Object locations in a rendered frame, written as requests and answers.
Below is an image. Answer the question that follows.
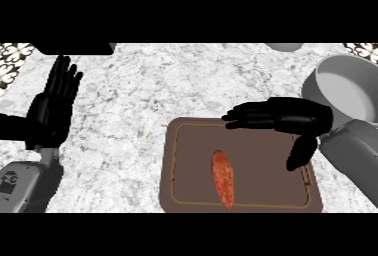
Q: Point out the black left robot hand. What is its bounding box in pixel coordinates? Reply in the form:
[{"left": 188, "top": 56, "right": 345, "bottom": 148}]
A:
[{"left": 0, "top": 55, "right": 84, "bottom": 151}]

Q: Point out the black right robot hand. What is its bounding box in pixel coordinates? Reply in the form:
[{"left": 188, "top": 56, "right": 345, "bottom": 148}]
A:
[{"left": 219, "top": 96, "right": 335, "bottom": 173}]

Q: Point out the grey pot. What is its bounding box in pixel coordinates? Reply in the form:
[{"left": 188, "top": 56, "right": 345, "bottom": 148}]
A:
[{"left": 299, "top": 54, "right": 378, "bottom": 125}]

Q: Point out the brown tray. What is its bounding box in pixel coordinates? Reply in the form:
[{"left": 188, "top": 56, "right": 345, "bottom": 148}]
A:
[{"left": 159, "top": 116, "right": 324, "bottom": 214}]

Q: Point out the orange sweet potato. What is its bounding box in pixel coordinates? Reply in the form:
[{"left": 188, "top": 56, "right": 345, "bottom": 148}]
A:
[{"left": 209, "top": 149, "right": 236, "bottom": 211}]

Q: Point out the black appliance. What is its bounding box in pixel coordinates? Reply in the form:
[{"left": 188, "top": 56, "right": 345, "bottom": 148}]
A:
[{"left": 30, "top": 42, "right": 117, "bottom": 56}]

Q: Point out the grey round object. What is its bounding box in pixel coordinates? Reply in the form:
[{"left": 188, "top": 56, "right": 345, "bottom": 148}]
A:
[{"left": 264, "top": 42, "right": 306, "bottom": 53}]

